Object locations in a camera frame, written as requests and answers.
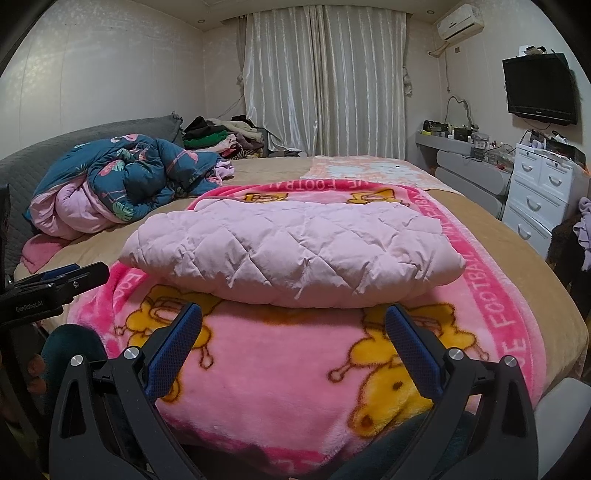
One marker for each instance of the blue floral comforter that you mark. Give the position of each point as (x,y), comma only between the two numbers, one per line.
(129,170)

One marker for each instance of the white drawer cabinet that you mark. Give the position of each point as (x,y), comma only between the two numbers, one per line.
(535,194)

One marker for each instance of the grey dressing desk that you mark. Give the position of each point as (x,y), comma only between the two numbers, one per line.
(466,170)

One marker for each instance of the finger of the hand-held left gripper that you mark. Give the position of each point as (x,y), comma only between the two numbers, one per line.
(62,271)
(92,277)

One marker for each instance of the clutter of small desk items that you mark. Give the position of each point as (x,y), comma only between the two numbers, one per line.
(475,141)

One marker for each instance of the white pleated curtain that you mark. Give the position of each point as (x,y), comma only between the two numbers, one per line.
(323,78)

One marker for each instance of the pink towel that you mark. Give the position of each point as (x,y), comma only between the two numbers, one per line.
(39,251)

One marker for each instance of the black boxes and gadgets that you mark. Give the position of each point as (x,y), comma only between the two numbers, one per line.
(561,147)

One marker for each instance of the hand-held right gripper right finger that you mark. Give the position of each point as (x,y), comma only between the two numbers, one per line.
(411,341)

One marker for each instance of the person's dark teal trousers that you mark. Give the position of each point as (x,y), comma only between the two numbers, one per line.
(74,341)

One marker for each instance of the pink quilted jacket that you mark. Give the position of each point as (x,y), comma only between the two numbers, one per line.
(286,249)

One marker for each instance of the dark fluffy garment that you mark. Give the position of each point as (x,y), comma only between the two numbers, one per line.
(561,249)

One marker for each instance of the black flat television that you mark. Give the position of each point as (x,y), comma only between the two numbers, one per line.
(538,87)

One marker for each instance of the pile of folded clothes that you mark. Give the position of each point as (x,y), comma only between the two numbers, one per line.
(217,136)

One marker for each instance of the peach printed blanket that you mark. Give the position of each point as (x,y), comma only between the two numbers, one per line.
(369,170)

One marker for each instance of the grey padded headboard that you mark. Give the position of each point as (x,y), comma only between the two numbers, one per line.
(55,143)

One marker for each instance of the lilac garment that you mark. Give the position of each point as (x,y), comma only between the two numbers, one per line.
(225,168)

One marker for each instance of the pink printed fleece blanket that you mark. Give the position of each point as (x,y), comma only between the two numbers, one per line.
(277,360)

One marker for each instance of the grey gooseneck holder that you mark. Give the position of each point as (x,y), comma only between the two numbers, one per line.
(457,99)

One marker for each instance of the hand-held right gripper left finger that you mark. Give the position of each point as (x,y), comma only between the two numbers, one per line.
(178,341)

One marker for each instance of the person's left hand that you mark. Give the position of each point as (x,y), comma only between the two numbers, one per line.
(37,373)

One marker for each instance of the white air conditioner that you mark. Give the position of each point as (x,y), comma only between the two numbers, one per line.
(461,21)

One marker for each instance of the purple hanging garment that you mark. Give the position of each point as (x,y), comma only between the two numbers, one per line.
(584,230)

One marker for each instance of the white bed frame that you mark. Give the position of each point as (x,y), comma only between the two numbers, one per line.
(563,424)

